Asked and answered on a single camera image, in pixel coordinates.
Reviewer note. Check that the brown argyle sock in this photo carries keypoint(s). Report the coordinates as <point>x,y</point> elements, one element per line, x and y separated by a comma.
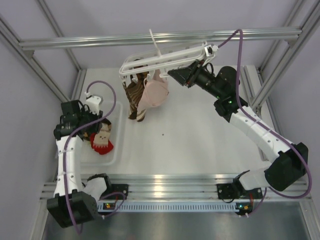
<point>106,125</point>

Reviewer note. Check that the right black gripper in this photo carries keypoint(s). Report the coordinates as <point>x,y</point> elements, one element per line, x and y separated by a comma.
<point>188,76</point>

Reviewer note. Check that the white plastic clip hanger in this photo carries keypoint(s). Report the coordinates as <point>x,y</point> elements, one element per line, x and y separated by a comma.
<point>164,59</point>

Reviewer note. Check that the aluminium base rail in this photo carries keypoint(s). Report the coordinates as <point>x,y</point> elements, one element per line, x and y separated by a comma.
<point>174,187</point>

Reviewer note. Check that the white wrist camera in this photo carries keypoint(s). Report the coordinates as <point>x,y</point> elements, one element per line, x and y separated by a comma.
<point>209,53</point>
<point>93,102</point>

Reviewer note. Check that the red beige animal sock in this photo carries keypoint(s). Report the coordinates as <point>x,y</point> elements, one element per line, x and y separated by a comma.
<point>100,142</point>

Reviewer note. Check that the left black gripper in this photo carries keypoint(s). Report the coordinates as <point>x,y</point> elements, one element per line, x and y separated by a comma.
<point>95,116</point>

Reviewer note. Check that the pink beige sock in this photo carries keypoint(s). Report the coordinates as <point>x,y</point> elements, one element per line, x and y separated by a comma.
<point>155,93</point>

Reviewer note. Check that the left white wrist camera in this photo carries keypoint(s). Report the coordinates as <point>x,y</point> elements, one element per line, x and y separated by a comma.
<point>93,102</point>

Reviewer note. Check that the perforated grey cable duct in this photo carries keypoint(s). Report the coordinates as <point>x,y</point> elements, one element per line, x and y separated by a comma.
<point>175,207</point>

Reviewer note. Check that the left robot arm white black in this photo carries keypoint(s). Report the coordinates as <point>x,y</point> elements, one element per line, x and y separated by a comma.
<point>73,203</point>

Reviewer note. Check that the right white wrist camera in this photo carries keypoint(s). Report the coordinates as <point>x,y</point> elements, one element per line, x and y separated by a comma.
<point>209,53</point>

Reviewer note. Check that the brown striped sock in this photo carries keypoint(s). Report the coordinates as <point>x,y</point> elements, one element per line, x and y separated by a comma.
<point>134,92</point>

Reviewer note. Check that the white plastic basket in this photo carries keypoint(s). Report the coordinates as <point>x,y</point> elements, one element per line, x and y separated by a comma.
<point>91,158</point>

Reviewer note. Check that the aluminium top crossbar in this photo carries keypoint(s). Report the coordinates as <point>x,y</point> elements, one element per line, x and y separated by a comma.
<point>258,34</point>

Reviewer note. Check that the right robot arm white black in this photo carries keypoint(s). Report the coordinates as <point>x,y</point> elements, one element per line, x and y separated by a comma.
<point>288,160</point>

